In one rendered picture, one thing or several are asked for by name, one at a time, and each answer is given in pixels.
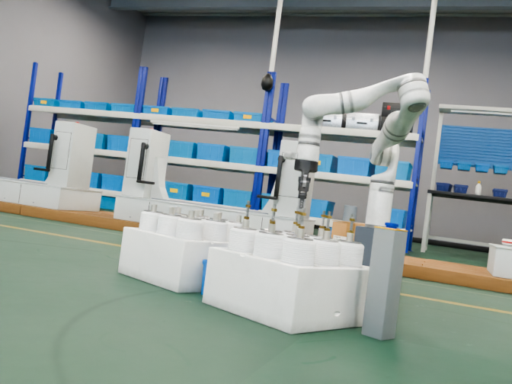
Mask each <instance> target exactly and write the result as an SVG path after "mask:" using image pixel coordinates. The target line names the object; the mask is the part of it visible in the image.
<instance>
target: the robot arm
mask: <svg viewBox="0 0 512 384"><path fill-rule="evenodd" d="M396 91H397V92H398V96H399V100H400V104H401V109H400V110H397V111H394V112H392V113H390V115H388V116H387V118H386V121H385V123H384V124H383V126H382V129H381V132H380V134H379V135H378V137H377V138H376V140H375V142H374V143H373V145H372V147H371V148H370V155H369V157H370V162H371V163H372V164H373V165H379V166H386V167H388V168H387V170H386V171H385V172H383V173H381V174H375V175H372V176H371V178H370V191H369V197H368V204H367V210H366V222H365V227H370V228H375V227H374V226H379V227H386V226H385V222H390V219H391V213H392V201H393V194H394V187H395V177H396V172H397V167H398V159H399V156H400V155H399V153H400V148H399V145H398V144H399V143H400V142H402V141H404V140H405V139H406V137H407V136H408V134H409V133H410V131H411V128H412V127H413V125H414V123H415V122H416V120H417V119H418V118H419V116H420V115H421V114H422V113H423V112H424V110H425V109H426V108H427V106H428V105H429V103H430V91H429V88H428V85H427V79H426V78H425V76H424V75H423V74H421V73H410V74H406V75H401V76H399V77H396V78H392V79H389V80H386V81H384V82H380V83H378V84H375V85H371V86H369V87H365V88H360V89H357V90H352V91H344V92H341V93H336V94H316V95H313V96H309V97H307V98H306V99H305V100H304V101H303V103H302V127H301V129H300V131H299V141H298V146H297V149H296V152H291V151H285V152H284V156H283V158H284V159H289V160H294V159H295V165H294V170H296V171H301V172H302V176H301V177H299V179H298V182H299V186H298V191H299V194H298V195H299V196H298V198H300V199H299V201H298V207H297V210H298V211H302V208H305V203H306V200H305V199H306V198H307V192H308V191H309V184H310V182H311V178H309V173H316V172H317V171H318V160H319V153H320V151H319V148H320V141H321V128H322V121H323V117H324V115H329V114H336V115H342V114H350V113H355V112H358V111H361V110H364V109H366V108H367V107H369V106H370V105H371V104H372V103H373V102H375V101H376V100H377V99H379V98H380V97H382V96H383V95H385V94H388V93H391V92H396ZM301 191H302V192H305V193H301Z"/></svg>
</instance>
